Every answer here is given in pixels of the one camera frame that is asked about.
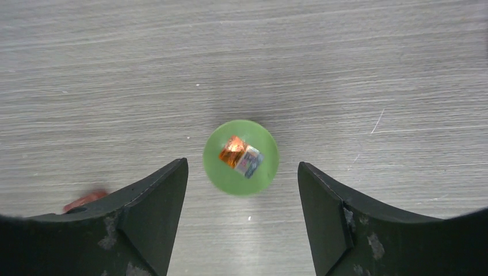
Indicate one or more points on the brown translucent pill container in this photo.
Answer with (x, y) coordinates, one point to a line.
(90, 197)

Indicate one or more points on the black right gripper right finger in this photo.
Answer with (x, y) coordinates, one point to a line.
(351, 233)

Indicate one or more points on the green bottle cap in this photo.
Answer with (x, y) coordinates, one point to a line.
(241, 158)

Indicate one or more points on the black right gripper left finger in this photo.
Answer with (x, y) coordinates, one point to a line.
(128, 232)

